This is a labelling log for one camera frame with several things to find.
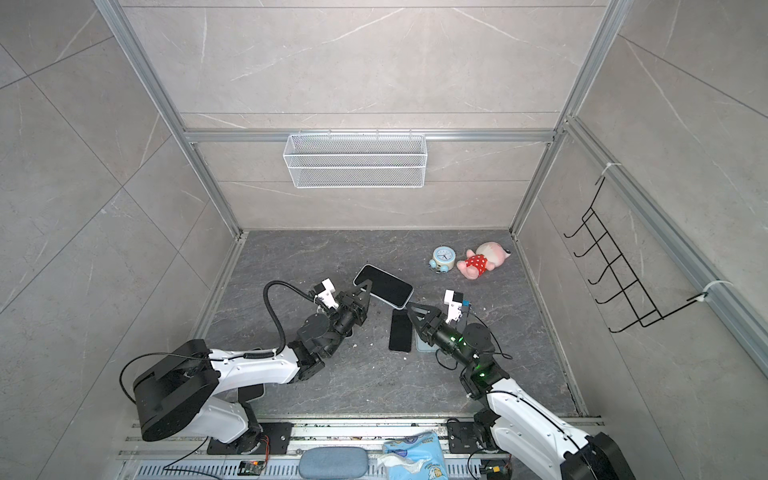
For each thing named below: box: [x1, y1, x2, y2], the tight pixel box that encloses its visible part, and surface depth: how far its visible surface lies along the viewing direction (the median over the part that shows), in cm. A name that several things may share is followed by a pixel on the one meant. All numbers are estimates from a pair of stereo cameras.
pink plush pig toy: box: [456, 242, 511, 280], surface depth 106 cm
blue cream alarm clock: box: [429, 246, 456, 274], surface depth 109 cm
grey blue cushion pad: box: [298, 446, 369, 480], surface depth 70 cm
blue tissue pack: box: [377, 431, 448, 480], surface depth 67 cm
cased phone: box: [353, 264, 414, 310], surface depth 76 cm
